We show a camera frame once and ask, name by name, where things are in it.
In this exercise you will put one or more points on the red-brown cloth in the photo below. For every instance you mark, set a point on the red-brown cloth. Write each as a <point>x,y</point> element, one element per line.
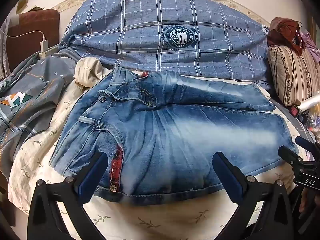
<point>282,30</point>

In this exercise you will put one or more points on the blue denim pants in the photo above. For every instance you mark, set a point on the blue denim pants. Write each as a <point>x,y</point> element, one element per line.
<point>162,142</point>

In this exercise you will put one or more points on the striped beige pillow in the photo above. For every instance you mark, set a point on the striped beige pillow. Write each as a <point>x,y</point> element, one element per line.
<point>292,75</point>

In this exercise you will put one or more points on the cream leaf-print bed sheet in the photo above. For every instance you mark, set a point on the cream leaf-print bed sheet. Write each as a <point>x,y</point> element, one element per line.
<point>162,220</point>

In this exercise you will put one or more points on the red and black object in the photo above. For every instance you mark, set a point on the red and black object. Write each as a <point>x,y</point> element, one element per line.
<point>296,110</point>

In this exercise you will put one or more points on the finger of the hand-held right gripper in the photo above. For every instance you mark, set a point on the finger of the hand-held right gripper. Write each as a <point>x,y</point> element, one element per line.
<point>288,155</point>
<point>306,143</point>

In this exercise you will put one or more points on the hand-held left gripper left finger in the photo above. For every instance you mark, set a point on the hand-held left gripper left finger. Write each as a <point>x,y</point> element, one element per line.
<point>91,177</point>

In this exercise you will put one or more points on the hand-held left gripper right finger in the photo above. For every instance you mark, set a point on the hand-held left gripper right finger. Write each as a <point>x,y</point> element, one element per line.
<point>228,177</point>

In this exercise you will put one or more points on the clear plastic roll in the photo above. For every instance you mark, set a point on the clear plastic roll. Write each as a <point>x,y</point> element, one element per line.
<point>310,102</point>

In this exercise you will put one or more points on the white power strip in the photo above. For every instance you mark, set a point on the white power strip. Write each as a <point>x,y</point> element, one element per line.
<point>48,51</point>

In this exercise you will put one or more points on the grey printed duvet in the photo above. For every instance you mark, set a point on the grey printed duvet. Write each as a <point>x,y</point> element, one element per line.
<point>30,85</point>

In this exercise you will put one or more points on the purple cloth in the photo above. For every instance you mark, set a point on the purple cloth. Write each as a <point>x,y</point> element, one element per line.
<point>312,45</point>

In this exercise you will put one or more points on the brown upholstered furniture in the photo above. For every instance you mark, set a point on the brown upholstered furniture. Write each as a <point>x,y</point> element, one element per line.
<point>25,25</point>

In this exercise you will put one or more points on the blue plaid quilt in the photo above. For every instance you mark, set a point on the blue plaid quilt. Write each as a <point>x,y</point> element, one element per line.
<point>137,30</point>

